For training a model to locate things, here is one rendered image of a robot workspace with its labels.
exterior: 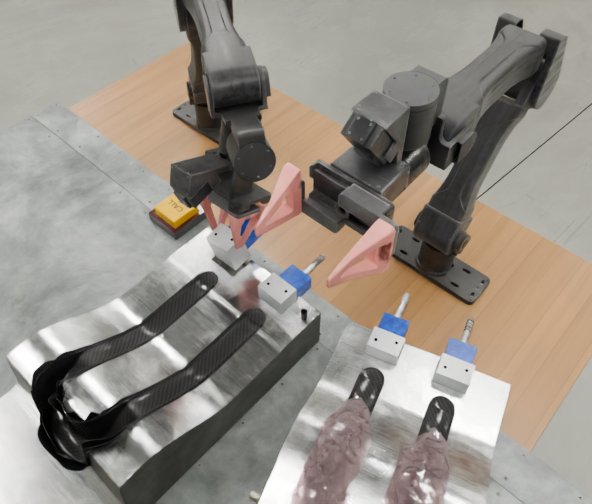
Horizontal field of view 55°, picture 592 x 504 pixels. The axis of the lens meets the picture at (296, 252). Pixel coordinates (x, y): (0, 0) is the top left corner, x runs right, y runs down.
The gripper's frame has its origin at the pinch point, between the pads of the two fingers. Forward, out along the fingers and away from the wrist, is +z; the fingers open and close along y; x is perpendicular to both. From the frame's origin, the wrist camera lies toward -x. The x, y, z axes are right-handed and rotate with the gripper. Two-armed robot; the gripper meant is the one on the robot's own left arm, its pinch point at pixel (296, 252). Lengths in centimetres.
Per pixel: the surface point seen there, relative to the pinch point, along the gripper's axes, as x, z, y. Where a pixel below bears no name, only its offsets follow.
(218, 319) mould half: 31.1, 0.2, -16.5
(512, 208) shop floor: 123, -141, -15
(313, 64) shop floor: 123, -162, -136
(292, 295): 28.8, -9.5, -9.8
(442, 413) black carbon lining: 35.0, -11.7, 17.4
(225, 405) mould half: 31.2, 9.2, -5.6
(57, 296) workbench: 40, 13, -46
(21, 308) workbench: 39, 19, -48
